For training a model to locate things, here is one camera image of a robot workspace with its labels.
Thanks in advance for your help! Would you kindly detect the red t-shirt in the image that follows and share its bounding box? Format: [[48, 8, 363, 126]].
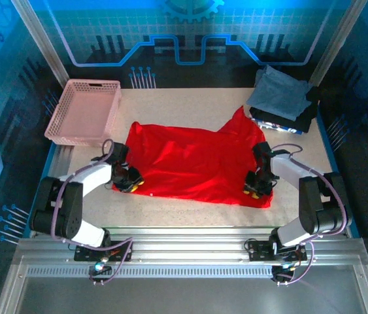
[[112, 105, 273, 209]]

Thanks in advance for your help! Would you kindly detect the pink plastic basket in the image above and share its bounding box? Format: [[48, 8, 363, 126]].
[[44, 78, 122, 147]]

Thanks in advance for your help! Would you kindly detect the black folded t-shirt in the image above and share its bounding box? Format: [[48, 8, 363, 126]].
[[250, 86, 321, 134]]

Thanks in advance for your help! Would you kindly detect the grey-blue folded t-shirt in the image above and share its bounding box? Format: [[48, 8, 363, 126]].
[[246, 64, 314, 121]]

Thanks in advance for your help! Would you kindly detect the grey metal panel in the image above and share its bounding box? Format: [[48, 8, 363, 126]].
[[15, 277, 367, 314]]

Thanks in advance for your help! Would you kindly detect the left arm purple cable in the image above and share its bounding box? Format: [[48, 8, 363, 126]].
[[50, 139, 135, 285]]

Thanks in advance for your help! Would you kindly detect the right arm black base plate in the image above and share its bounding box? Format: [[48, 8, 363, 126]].
[[245, 238, 308, 262]]

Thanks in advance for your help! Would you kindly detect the aluminium frame rail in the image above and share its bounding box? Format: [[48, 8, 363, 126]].
[[0, 225, 368, 314]]

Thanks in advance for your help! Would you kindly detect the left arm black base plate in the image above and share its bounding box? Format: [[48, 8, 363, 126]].
[[74, 240, 134, 262]]

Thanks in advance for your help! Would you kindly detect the slotted grey cable duct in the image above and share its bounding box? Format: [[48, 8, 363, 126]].
[[26, 266, 276, 279]]

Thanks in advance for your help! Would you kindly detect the aluminium corner post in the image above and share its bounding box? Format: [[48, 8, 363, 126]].
[[10, 0, 78, 99], [310, 0, 368, 86]]

